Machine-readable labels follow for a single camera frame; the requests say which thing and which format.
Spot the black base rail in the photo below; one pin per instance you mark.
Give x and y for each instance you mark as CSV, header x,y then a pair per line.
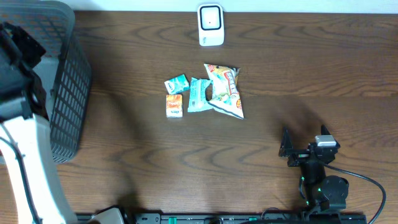
x,y
156,218

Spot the white barcode scanner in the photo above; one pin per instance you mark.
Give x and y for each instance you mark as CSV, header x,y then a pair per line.
x,y
210,25

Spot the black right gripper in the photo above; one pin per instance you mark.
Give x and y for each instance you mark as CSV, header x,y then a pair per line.
x,y
286,149

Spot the small teal candy box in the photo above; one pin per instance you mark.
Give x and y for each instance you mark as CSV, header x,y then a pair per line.
x,y
177,85

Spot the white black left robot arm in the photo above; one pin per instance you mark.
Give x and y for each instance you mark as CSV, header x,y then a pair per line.
x,y
25,137

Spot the dark grey plastic basket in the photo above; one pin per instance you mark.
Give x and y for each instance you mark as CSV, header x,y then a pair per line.
x,y
64,69

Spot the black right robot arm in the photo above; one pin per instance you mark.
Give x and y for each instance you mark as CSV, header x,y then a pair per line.
x,y
324,194

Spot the teal white snack packet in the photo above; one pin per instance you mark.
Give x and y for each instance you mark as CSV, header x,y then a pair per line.
x,y
197,99

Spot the small orange candy box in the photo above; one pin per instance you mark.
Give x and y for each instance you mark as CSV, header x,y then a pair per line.
x,y
174,106

